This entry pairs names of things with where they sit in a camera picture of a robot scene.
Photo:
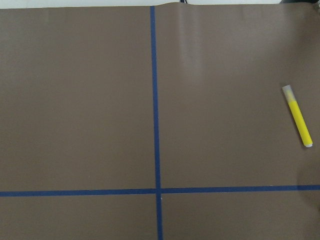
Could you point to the yellow highlighter pen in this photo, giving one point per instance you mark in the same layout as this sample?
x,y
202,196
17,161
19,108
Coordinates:
x,y
297,116

